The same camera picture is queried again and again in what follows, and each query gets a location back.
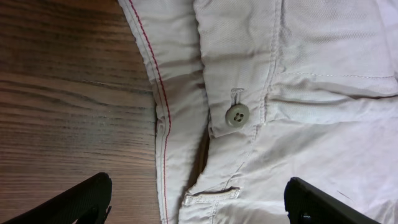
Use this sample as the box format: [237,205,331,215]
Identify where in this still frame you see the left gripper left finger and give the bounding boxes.
[4,172,112,224]

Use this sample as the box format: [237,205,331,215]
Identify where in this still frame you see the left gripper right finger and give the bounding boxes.
[284,177,379,224]

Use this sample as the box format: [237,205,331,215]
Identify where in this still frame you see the beige cotton shorts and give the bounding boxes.
[120,0,397,223]

